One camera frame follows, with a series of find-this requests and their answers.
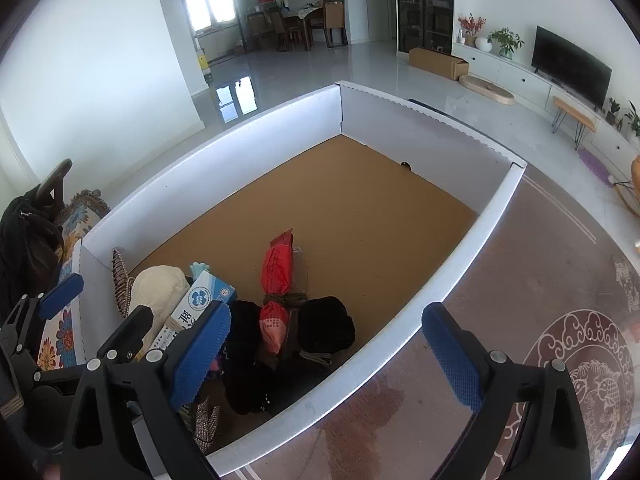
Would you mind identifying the dark glass display cabinet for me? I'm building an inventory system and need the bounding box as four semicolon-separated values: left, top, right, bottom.
394;0;455;56

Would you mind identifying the blue white medicine box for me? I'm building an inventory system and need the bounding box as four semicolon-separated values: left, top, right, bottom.
149;271;237;357

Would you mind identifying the silver claw hair clip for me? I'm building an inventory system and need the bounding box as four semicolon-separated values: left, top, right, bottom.
111;247;135;320

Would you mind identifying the black television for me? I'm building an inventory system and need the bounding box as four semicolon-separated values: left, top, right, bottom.
531;25;613;108

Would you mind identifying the bright window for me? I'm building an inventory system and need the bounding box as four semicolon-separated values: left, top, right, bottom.
185;0;236;31

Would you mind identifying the black bag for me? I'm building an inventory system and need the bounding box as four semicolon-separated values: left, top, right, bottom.
0;195;66;311

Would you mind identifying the wooden bench with wire legs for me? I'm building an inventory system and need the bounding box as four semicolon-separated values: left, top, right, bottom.
552;97;598;151

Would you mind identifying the oval wooden scratch board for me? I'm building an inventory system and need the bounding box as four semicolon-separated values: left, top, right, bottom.
459;74;516;107

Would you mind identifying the brown hair tie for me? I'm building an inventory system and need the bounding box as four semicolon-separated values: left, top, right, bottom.
262;291;307;307

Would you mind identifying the black velvet pouch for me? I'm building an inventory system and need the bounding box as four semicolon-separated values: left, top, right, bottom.
297;296;357;358

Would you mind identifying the white television cabinet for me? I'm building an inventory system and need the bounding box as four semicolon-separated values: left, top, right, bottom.
452;42;640;156

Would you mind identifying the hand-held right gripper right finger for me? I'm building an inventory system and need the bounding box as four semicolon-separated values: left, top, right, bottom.
421;302;591;480

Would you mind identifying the white cardboard box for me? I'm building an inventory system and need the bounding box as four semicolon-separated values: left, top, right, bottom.
72;80;528;478

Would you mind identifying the gold rhinestone hair clip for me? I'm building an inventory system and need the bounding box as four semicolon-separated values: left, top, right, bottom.
179;399;222;457

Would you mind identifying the brown patterned desktop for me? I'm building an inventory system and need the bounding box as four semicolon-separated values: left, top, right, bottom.
235;160;640;480

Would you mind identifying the green leafy potted plant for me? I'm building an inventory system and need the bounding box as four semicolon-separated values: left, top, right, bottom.
487;27;525;58

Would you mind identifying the brown cardboard box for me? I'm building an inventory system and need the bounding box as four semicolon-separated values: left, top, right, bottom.
408;46;470;82

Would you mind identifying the orange lounge chair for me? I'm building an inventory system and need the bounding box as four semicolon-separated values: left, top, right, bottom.
629;155;640;211

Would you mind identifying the wooden dining table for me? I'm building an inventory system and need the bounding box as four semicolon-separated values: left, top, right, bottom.
282;5;326;51

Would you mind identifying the red snack packet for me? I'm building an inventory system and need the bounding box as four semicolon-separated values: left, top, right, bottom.
259;230;297;356

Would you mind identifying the dark dining chair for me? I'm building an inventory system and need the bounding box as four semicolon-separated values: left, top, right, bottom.
322;0;348;47
247;12;273;51
267;7;292;51

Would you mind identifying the purple floor mat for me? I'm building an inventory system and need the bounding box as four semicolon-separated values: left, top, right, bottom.
577;149;616;186

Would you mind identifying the floral chair cushion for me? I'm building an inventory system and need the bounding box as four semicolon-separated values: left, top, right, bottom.
37;189;112;371

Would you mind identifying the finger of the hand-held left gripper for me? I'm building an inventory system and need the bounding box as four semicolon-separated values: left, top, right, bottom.
2;273;85;356
35;306;153;386

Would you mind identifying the black velvet pouch beaded trim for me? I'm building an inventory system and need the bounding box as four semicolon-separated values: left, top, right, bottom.
221;300;282;417

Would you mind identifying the curved wooden chair back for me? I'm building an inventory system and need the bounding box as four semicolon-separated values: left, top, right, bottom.
37;159;73;201

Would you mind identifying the cream knitted pouch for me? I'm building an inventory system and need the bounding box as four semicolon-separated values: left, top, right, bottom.
129;266;192;337

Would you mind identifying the vase with red flowers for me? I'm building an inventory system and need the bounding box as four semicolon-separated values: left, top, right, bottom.
457;12;487;48

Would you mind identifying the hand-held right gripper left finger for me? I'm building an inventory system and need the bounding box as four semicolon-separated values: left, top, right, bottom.
62;301;232;480

